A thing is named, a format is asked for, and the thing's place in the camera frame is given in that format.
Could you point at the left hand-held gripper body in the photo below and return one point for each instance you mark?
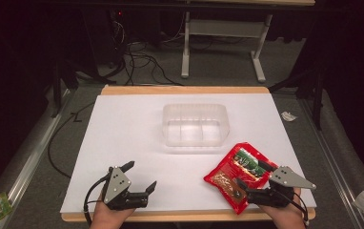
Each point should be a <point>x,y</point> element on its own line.
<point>116,186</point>

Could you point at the clear plastic container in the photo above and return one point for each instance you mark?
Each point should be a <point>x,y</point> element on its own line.
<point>196,125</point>

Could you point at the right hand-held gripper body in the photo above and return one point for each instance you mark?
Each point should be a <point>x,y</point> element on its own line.
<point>285,178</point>

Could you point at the white table mat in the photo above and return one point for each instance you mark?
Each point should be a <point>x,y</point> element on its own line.
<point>132,136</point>

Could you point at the white metal desk frame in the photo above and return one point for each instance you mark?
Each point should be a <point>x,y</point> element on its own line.
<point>224,28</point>

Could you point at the person's right hand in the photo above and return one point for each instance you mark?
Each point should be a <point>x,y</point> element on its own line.
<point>289,216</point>

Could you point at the aluminium floor rail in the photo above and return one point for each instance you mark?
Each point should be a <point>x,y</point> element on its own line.
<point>332,159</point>
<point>30,156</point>

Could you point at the black metal stand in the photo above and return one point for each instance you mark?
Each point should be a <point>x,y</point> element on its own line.
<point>318,95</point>
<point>57,86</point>

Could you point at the red snack packet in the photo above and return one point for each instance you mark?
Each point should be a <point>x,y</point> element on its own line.
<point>231,171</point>

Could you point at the person's left hand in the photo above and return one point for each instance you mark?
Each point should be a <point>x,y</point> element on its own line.
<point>108,218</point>

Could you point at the crumpled white paper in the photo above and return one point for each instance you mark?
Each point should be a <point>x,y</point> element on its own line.
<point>288,116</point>

